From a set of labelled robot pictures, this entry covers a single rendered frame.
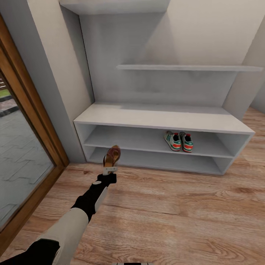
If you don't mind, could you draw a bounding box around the sandal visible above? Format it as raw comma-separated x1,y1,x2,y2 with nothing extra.
103,145,120,167

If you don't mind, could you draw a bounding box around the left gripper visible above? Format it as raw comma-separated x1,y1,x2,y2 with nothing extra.
98,173,117,185

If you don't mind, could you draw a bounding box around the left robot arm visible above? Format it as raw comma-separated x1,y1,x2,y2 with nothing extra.
0,167,119,265

